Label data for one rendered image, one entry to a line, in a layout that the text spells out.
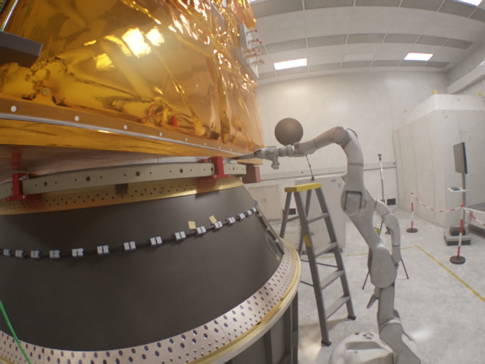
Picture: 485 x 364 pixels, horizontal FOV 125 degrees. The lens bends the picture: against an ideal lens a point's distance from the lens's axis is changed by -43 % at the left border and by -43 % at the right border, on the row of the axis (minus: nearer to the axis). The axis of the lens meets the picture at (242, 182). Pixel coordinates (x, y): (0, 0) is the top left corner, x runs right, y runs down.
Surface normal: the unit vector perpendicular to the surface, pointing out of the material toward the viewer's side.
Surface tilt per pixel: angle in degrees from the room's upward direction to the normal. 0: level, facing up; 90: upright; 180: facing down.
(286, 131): 90
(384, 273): 90
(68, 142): 90
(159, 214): 62
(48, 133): 90
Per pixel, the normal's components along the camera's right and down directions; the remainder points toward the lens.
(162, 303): 0.48, -0.51
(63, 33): 0.91, -0.11
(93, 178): 0.47, -0.04
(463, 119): -0.29, 0.04
